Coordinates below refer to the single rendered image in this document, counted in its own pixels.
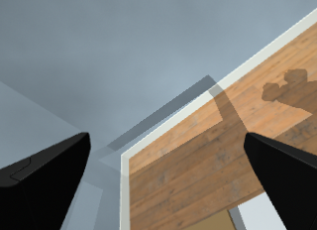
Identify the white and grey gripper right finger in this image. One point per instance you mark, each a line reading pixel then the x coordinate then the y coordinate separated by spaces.
pixel 289 178

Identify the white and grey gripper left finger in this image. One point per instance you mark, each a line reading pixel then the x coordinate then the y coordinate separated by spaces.
pixel 36 192

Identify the tan wooden board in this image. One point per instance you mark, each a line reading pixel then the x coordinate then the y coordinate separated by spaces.
pixel 219 221

